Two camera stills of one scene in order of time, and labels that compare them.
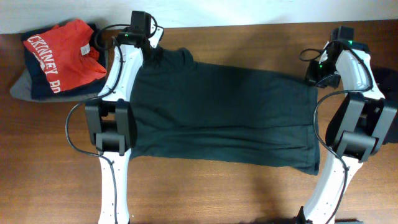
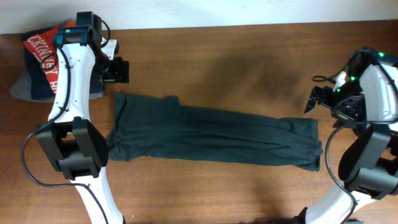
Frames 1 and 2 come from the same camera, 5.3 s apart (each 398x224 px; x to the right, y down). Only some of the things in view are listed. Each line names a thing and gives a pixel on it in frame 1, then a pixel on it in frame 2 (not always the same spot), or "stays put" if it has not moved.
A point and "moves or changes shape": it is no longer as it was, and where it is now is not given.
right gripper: [311, 77] → [350, 113]
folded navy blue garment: [40, 86] stays put
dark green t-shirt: [189, 111] moves or changes shape
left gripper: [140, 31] → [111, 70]
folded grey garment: [21, 90] stays put
